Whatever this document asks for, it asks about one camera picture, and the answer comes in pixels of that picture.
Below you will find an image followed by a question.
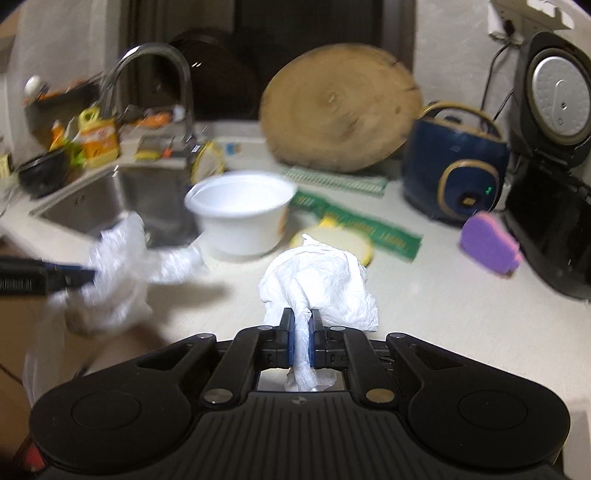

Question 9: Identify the purple sponge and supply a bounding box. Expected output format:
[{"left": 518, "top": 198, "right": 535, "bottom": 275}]
[{"left": 460, "top": 211, "right": 525, "bottom": 278}]

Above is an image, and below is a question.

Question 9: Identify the black rice cooker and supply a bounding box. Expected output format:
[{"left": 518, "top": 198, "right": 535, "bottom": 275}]
[{"left": 503, "top": 30, "right": 591, "bottom": 301}]

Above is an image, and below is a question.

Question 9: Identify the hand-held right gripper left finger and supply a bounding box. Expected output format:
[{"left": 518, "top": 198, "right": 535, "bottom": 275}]
[{"left": 137, "top": 307, "right": 295, "bottom": 409}]

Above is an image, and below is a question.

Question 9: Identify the white tissue paper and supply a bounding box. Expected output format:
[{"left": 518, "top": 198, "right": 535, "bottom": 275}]
[{"left": 257, "top": 233, "right": 380, "bottom": 393}]

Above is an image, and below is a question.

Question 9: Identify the white wall socket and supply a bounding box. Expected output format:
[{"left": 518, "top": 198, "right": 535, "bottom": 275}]
[{"left": 489, "top": 0, "right": 525, "bottom": 40}]

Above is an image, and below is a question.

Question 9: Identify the stainless steel sink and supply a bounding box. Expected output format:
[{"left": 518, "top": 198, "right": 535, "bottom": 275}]
[{"left": 30, "top": 161, "right": 204, "bottom": 250}]

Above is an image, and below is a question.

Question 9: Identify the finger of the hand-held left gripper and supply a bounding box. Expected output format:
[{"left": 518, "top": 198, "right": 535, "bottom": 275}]
[{"left": 0, "top": 256, "right": 98, "bottom": 297}]

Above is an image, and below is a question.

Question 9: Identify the green snack packet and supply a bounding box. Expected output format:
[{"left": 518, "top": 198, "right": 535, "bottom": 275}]
[{"left": 291, "top": 189, "right": 423, "bottom": 264}]

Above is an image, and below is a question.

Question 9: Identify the round wooden cutting board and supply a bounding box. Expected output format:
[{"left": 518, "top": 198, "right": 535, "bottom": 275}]
[{"left": 259, "top": 44, "right": 423, "bottom": 174}]

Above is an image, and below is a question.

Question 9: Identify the green white striped cloth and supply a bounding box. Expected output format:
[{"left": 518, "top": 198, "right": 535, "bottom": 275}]
[{"left": 281, "top": 166, "right": 389, "bottom": 197}]

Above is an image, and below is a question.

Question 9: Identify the black power cable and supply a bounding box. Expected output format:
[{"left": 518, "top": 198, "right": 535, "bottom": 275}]
[{"left": 482, "top": 18, "right": 518, "bottom": 121}]

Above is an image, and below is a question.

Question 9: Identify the black bowl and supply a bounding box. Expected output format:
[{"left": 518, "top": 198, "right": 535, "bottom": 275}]
[{"left": 17, "top": 148, "right": 70, "bottom": 199}]

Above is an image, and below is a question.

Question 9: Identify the orange wall rack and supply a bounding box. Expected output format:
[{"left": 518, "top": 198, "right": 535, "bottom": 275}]
[{"left": 25, "top": 78, "right": 100, "bottom": 108}]

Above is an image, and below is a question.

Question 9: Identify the yellow detergent bottle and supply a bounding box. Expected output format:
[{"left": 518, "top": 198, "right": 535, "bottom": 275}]
[{"left": 78, "top": 107, "right": 122, "bottom": 168}]

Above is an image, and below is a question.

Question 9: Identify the round yellow paper lid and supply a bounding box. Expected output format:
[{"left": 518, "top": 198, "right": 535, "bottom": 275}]
[{"left": 290, "top": 222, "right": 375, "bottom": 268}]

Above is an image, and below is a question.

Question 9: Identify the black wok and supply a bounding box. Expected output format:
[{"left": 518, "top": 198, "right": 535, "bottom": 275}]
[{"left": 168, "top": 28, "right": 259, "bottom": 121}]

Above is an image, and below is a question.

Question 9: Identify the steel kitchen faucet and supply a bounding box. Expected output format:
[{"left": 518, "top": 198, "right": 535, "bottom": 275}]
[{"left": 99, "top": 42, "right": 197, "bottom": 158}]

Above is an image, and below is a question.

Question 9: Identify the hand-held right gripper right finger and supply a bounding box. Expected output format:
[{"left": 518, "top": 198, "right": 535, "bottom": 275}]
[{"left": 310, "top": 308, "right": 458, "bottom": 409}]

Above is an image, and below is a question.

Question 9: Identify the blue rice cooker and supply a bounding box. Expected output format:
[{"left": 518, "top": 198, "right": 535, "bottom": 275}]
[{"left": 401, "top": 102, "right": 509, "bottom": 227}]

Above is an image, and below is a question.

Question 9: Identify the white plastic bowl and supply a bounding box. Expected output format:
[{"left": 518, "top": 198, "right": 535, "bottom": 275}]
[{"left": 185, "top": 170, "right": 296, "bottom": 257}]

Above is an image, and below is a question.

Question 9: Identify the clear plastic bag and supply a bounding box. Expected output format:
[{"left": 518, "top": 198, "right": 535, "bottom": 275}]
[{"left": 46, "top": 211, "right": 209, "bottom": 334}]

